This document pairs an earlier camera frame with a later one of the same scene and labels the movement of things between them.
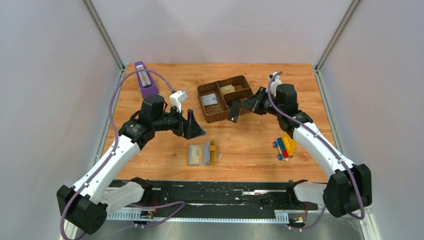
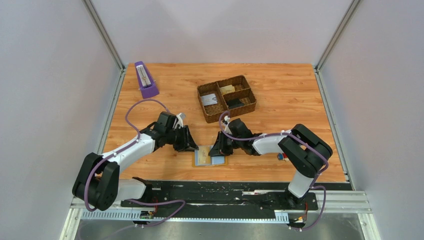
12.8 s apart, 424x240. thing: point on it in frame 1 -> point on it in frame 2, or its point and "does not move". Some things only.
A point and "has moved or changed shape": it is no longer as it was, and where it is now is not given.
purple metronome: [148, 86] does not move
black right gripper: [254, 103] -> [219, 148]
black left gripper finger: [194, 129] -> [187, 143]
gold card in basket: [227, 90] does not move
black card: [234, 111] has moved or changed shape
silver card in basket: [209, 99] does not move
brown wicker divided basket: [215, 97] does not move
